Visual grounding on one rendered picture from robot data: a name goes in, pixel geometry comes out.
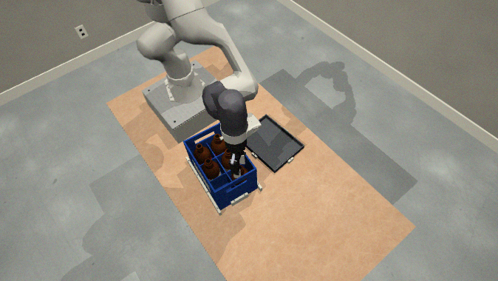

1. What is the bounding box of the blue plastic crate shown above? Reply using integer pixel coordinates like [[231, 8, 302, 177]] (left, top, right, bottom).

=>
[[187, 129, 258, 210]]

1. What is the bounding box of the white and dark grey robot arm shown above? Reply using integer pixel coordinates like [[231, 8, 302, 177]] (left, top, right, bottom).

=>
[[136, 0, 262, 145]]

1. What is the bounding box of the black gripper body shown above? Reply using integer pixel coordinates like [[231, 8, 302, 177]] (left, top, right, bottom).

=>
[[225, 139, 247, 157]]

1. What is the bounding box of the brown bottle with red label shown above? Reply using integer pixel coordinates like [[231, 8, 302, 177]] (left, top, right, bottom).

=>
[[193, 143, 212, 165]]

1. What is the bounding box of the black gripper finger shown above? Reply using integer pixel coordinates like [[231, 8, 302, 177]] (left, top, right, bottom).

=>
[[239, 148, 246, 164], [228, 151, 242, 178]]

